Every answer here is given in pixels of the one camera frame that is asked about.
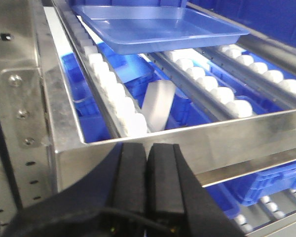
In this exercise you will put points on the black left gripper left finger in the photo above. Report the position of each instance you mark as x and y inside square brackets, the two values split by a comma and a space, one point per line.
[94, 205]

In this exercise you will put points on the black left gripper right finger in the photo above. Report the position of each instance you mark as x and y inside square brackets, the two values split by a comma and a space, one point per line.
[177, 200]

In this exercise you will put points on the blue plastic tray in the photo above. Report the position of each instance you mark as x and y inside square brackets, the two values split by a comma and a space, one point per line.
[144, 26]

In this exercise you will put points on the blue crate lower right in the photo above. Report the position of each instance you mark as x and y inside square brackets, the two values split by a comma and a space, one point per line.
[247, 190]

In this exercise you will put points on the left white roller track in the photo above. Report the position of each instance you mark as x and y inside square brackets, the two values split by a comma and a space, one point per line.
[115, 102]

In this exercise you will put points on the white roller track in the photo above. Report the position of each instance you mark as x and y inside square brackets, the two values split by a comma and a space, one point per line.
[272, 73]
[115, 102]
[217, 102]

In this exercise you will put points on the white plastic piece in bin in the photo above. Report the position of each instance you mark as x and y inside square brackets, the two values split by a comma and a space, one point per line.
[157, 103]

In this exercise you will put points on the middle white roller track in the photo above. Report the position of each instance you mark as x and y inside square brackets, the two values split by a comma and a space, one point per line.
[217, 102]

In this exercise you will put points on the right white roller track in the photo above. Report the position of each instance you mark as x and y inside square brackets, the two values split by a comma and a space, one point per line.
[272, 73]

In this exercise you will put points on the stainless steel shelf frame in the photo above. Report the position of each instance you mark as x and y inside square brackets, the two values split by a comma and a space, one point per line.
[45, 146]

